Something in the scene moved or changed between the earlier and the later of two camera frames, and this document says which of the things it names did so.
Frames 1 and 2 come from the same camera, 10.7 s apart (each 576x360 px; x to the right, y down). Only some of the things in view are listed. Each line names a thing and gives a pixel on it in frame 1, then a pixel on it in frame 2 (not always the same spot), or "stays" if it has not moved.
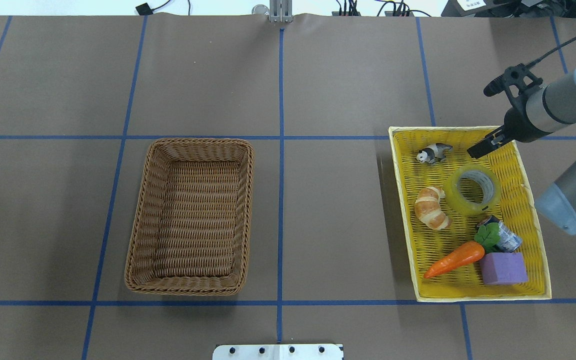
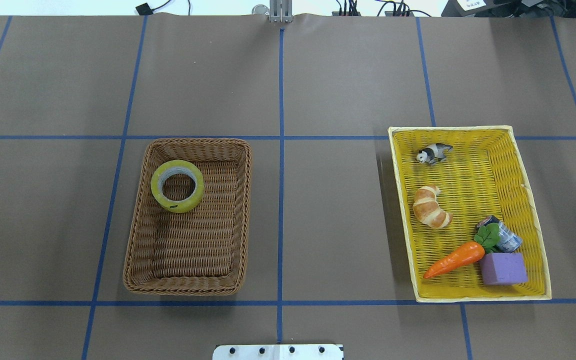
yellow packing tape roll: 491,188 to 177,166
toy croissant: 427,208 stays
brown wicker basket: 190,230 stays
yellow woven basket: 426,246 stays
